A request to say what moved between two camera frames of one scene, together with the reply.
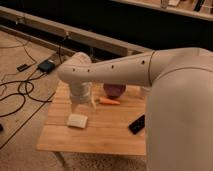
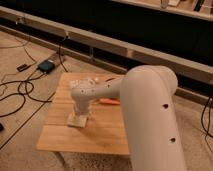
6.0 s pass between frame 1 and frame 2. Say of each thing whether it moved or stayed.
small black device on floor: stayed
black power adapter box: stayed
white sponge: stayed
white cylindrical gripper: moved
